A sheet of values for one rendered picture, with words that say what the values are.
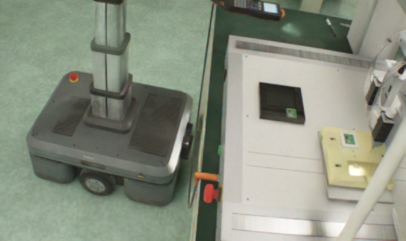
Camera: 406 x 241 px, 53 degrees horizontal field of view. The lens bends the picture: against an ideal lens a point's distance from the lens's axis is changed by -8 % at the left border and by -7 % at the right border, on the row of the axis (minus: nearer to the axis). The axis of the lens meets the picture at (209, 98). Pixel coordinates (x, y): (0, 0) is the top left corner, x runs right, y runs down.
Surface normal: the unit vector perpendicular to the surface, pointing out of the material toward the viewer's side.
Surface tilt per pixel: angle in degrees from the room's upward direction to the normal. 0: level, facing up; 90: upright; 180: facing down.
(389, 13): 90
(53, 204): 0
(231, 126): 0
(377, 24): 90
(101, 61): 90
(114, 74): 90
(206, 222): 0
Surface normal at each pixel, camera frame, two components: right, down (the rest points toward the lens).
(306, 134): 0.13, -0.75
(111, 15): -0.15, 0.63
